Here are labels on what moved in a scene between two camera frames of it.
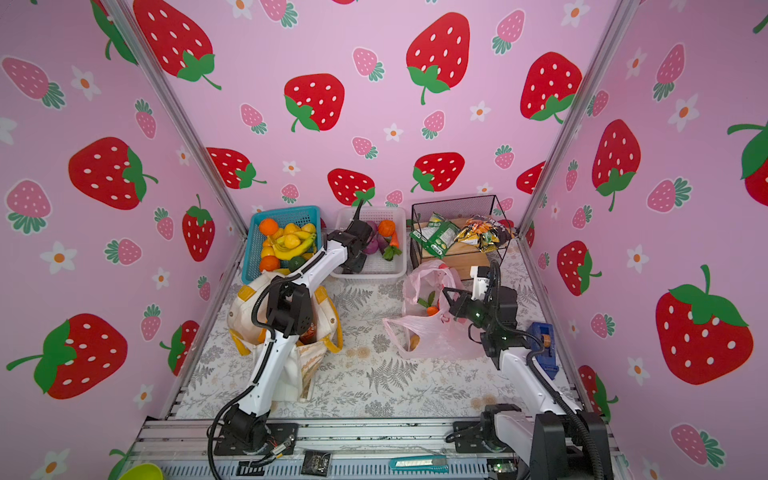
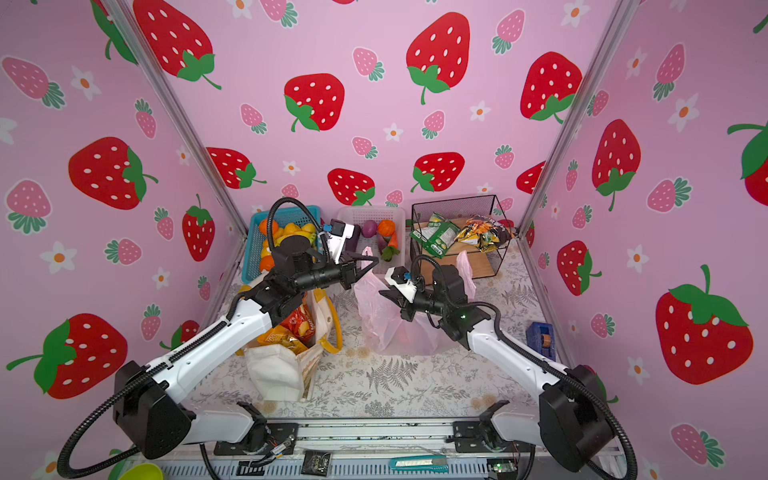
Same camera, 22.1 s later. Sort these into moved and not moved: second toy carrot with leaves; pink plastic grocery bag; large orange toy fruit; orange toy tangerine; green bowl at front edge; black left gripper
Moved: pink plastic grocery bag; black left gripper
Not moved: second toy carrot with leaves; green bowl at front edge; large orange toy fruit; orange toy tangerine
